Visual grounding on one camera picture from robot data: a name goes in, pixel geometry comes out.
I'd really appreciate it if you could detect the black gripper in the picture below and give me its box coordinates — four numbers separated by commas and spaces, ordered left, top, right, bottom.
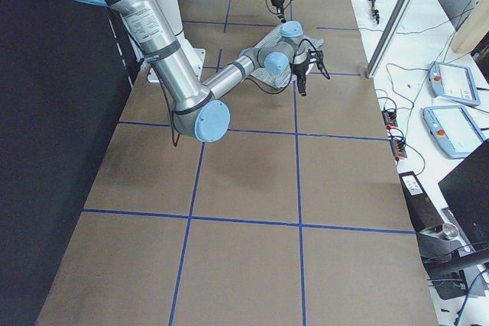
270, 0, 287, 24
292, 54, 310, 97

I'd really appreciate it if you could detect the navy white striped polo shirt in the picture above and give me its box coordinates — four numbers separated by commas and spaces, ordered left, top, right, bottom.
242, 28, 324, 91

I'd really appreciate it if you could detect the black orange power strip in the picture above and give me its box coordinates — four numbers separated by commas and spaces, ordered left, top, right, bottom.
381, 108, 407, 162

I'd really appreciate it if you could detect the far blue teach pendant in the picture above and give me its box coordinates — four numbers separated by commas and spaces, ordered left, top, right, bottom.
429, 61, 481, 107

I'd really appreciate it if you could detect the blue teach pendant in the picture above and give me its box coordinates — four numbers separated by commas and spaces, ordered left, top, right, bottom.
422, 105, 486, 159
429, 61, 481, 107

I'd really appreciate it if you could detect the near blue teach pendant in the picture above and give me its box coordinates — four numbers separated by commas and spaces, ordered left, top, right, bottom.
422, 105, 486, 159

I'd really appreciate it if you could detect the black box with white label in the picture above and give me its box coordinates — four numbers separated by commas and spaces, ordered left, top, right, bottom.
399, 171, 444, 232

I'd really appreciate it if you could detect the black monitor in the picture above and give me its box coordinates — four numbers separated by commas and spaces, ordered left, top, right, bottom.
439, 140, 488, 243

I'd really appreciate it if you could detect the silver metal cup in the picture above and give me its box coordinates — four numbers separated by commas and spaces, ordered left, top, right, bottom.
439, 222, 459, 240

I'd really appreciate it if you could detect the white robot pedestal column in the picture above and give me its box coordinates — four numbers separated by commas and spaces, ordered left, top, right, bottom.
147, 0, 206, 83

